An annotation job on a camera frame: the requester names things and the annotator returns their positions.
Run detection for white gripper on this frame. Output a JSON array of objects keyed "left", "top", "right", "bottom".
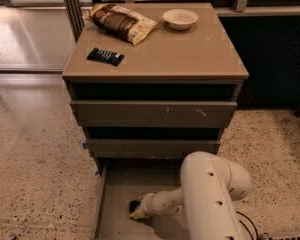
[{"left": 130, "top": 193, "right": 155, "bottom": 220}]

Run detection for green and yellow sponge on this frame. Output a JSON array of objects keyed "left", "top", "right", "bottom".
[{"left": 129, "top": 200, "right": 140, "bottom": 216}]

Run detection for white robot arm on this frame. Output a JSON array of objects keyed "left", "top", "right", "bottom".
[{"left": 129, "top": 151, "right": 251, "bottom": 240}]

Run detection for open bottom grey drawer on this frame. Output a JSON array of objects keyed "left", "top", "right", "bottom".
[{"left": 94, "top": 165, "right": 190, "bottom": 240}]

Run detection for middle grey drawer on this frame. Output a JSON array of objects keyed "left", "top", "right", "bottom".
[{"left": 86, "top": 139, "right": 220, "bottom": 159}]

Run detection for grey three-drawer cabinet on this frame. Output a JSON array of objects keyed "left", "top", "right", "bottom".
[{"left": 62, "top": 3, "right": 248, "bottom": 169}]

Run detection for top grey drawer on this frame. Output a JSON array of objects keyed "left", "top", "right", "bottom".
[{"left": 70, "top": 100, "right": 237, "bottom": 128}]

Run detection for blue tape pieces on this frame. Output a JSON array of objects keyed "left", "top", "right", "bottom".
[{"left": 82, "top": 142, "right": 101, "bottom": 176}]

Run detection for dark blue snack bar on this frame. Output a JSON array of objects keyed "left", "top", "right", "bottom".
[{"left": 87, "top": 47, "right": 124, "bottom": 66}]

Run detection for floor vent grille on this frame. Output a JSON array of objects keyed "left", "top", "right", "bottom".
[{"left": 260, "top": 231, "right": 300, "bottom": 240}]

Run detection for brown and white snack bag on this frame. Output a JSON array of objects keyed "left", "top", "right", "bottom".
[{"left": 82, "top": 4, "right": 157, "bottom": 45}]

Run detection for white bowl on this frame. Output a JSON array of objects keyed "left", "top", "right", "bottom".
[{"left": 163, "top": 9, "right": 199, "bottom": 30}]

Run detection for black cable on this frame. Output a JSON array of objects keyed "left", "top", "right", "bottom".
[{"left": 236, "top": 211, "right": 260, "bottom": 240}]

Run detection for metal window frame post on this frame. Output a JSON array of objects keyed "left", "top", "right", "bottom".
[{"left": 64, "top": 0, "right": 84, "bottom": 41}]

